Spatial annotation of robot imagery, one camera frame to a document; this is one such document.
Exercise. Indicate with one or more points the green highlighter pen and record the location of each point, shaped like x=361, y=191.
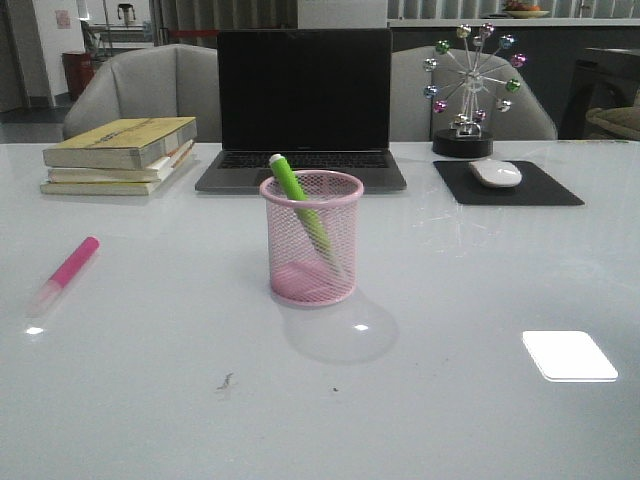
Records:
x=292, y=190

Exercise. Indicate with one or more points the pink highlighter pen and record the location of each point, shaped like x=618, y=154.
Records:
x=62, y=276

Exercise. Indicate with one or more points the pink mesh pen holder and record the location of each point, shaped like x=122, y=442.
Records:
x=298, y=274

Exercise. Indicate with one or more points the grey laptop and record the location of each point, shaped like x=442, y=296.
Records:
x=319, y=97

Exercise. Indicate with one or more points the ferris wheel desk ornament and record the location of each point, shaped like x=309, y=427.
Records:
x=465, y=137

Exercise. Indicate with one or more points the middle cream book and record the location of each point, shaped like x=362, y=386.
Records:
x=158, y=171

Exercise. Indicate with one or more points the white computer mouse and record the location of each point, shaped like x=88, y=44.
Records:
x=496, y=173

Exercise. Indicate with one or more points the grey armchair right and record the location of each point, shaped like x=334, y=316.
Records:
x=411, y=116

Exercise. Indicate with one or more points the yellow top book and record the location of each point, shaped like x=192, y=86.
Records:
x=129, y=144

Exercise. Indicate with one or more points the black mouse pad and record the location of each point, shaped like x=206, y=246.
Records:
x=537, y=188

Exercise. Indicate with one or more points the red barrier belt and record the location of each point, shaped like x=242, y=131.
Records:
x=198, y=33

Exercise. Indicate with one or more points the bottom yellow-edged book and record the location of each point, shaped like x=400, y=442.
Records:
x=106, y=189

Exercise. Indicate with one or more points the red trash bin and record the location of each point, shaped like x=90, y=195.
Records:
x=79, y=71

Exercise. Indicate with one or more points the fruit bowl on counter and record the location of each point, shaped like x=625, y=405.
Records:
x=523, y=10

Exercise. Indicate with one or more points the dark side table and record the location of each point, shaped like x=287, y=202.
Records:
x=603, y=78

